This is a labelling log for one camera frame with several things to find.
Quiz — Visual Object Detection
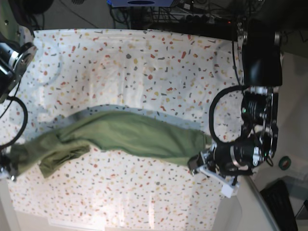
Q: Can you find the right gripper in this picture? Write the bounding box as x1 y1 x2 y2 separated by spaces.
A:
0 154 18 182

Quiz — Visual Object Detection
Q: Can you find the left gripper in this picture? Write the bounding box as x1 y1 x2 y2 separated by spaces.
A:
187 141 261 177

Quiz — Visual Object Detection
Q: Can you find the green t-shirt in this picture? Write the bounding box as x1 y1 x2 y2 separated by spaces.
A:
8 111 212 178

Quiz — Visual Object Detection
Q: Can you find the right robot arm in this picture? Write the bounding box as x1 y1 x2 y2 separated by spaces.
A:
0 0 37 181

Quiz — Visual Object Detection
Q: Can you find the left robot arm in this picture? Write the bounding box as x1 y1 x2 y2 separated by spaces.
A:
188 18 282 180

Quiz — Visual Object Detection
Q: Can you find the green tape roll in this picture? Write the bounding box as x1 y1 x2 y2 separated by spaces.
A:
278 156 292 171

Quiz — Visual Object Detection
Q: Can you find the black keyboard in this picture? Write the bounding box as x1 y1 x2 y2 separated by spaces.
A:
260 180 298 231

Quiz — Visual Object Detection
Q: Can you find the terrazzo patterned tablecloth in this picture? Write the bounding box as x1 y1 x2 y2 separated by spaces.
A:
0 28 285 229

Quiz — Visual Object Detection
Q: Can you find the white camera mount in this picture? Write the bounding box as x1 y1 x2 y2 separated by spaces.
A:
196 166 240 198

